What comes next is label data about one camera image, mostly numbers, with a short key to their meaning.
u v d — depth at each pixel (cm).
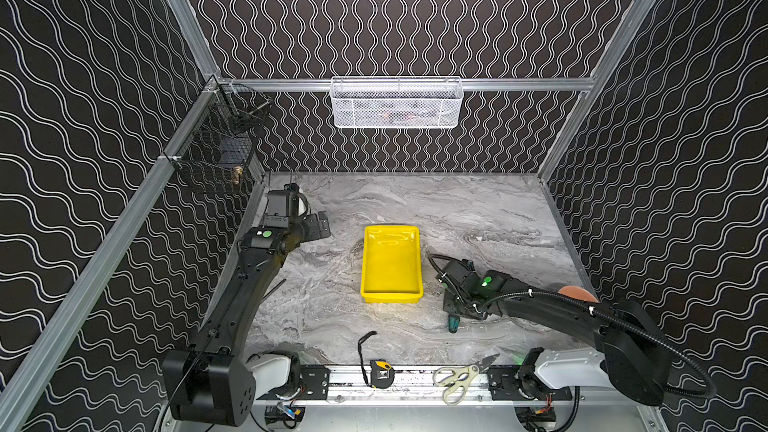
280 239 55
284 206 60
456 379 75
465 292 64
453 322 80
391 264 92
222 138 97
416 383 76
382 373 73
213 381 38
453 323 80
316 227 72
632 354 41
